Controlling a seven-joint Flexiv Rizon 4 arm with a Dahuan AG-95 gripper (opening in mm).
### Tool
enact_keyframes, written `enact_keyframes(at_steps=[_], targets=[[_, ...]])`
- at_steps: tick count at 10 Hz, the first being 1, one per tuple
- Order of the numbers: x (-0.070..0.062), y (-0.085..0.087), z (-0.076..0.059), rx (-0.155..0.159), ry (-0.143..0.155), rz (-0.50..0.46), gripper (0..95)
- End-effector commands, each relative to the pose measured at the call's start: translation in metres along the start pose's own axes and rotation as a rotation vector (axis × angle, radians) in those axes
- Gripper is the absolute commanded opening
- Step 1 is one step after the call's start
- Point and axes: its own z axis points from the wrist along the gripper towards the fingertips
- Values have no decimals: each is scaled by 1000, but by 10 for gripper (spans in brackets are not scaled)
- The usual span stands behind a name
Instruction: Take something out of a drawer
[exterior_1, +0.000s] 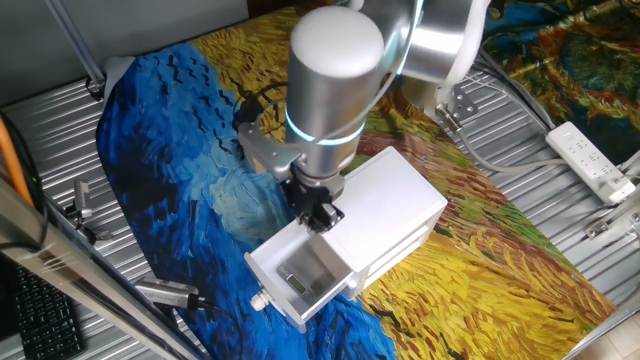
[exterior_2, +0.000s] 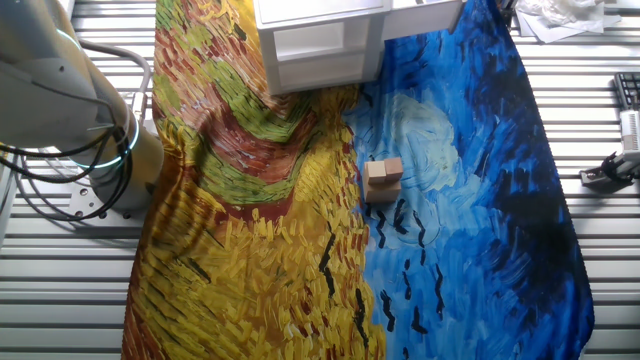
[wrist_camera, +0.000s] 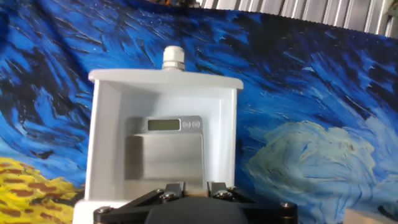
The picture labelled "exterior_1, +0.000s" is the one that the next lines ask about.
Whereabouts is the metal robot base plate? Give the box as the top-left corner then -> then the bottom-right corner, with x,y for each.
433,83 -> 480,126

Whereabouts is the grey metal pole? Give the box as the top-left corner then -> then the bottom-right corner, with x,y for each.
43,0 -> 107,96

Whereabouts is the dark green painted cloth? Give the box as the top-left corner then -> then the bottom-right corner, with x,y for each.
479,0 -> 640,166

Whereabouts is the silver depth camera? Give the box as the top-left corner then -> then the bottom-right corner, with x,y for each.
133,278 -> 209,310

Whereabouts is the small digital scale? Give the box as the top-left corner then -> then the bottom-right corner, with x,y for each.
276,240 -> 339,302

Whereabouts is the orange cable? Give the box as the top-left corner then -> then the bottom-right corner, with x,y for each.
0,117 -> 34,207

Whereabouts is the aluminium frame bar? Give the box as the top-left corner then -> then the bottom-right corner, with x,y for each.
0,177 -> 211,360

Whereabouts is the white pad under cloth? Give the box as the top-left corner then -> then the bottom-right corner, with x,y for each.
101,54 -> 137,109

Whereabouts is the thick grey robot cable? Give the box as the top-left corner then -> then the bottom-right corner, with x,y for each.
434,103 -> 569,175

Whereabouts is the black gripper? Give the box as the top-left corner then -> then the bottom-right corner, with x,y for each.
279,167 -> 347,235

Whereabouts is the white power strip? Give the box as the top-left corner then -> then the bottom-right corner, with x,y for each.
544,121 -> 637,206

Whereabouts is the white plastic drawer cabinet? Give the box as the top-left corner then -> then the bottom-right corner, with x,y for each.
319,145 -> 449,302

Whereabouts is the black keyboard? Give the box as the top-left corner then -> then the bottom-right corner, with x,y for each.
9,262 -> 86,360

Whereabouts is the blue and yellow painted cloth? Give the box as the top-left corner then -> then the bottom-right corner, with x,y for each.
95,0 -> 619,360

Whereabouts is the black camera cable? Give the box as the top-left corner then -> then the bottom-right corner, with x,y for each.
197,298 -> 246,360

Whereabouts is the small metal bracket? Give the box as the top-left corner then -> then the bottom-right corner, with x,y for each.
583,209 -> 640,240

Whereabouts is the wrist camera on grey bracket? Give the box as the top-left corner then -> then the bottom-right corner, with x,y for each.
231,82 -> 307,182

